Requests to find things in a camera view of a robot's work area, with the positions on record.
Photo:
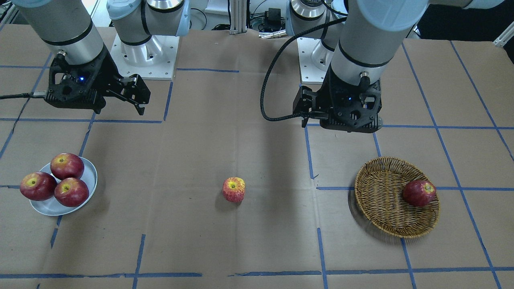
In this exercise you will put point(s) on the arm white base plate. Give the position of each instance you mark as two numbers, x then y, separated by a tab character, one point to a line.
154	60
314	60

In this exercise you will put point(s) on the woven wicker basket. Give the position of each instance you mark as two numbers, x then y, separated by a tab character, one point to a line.
378	189

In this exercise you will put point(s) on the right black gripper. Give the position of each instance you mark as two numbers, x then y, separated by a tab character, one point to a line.
107	71

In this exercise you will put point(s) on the red yellow striped apple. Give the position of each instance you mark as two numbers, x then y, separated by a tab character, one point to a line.
233	189

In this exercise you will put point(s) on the aluminium frame post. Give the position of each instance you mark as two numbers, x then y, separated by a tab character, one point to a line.
238	10

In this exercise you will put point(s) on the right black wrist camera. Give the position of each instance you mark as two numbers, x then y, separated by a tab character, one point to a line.
74	89

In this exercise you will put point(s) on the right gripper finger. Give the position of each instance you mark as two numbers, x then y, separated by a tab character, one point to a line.
305	104

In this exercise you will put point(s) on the red apple on plate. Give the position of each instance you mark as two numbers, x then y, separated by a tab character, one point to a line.
71	192
38	186
67	165

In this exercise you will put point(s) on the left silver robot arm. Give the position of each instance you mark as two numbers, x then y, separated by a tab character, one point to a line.
363	40

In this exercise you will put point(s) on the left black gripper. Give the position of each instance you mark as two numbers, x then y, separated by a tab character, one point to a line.
323	93

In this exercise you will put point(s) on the black power adapter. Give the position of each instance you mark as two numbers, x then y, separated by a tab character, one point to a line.
273	16

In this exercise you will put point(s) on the dark red apple in basket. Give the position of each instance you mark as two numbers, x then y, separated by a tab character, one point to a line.
419	193

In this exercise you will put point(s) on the light blue plate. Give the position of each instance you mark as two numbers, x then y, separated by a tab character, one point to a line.
53	206

